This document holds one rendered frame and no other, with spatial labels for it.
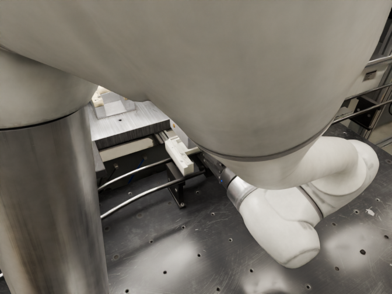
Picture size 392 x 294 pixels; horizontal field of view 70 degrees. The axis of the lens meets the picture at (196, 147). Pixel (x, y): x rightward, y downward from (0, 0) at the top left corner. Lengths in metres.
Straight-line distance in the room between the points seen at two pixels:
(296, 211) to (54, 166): 0.44
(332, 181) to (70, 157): 0.44
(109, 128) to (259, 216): 0.57
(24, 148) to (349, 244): 0.92
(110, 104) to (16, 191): 0.84
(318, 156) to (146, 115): 0.72
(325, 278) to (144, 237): 0.52
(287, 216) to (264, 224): 0.05
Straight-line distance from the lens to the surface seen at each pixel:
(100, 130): 0.94
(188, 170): 0.82
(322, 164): 0.35
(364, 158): 0.62
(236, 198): 0.62
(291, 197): 0.57
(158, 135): 2.08
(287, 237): 0.55
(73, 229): 0.28
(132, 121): 0.96
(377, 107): 1.41
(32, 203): 0.25
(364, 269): 0.97
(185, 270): 0.85
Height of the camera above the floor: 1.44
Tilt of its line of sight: 40 degrees down
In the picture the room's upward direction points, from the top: straight up
